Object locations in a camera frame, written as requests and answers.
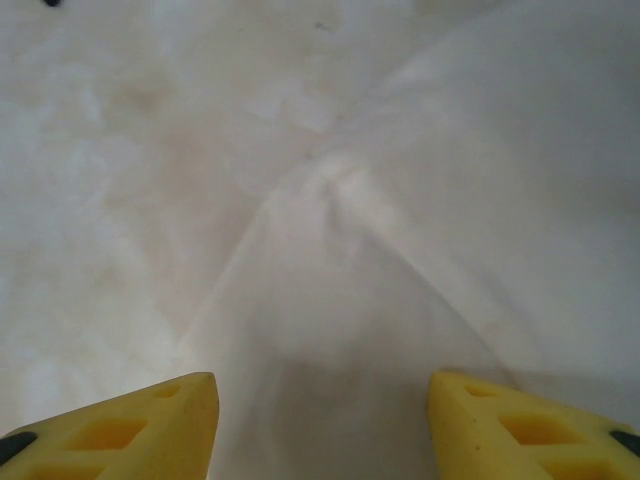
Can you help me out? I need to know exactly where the white t-shirt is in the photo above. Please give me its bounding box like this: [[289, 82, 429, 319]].
[[164, 0, 640, 480]]

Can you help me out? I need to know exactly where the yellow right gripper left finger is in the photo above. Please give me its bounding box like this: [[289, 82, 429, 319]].
[[0, 371, 221, 480]]

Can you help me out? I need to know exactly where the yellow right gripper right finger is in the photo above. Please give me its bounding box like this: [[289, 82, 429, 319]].
[[428, 370, 640, 480]]

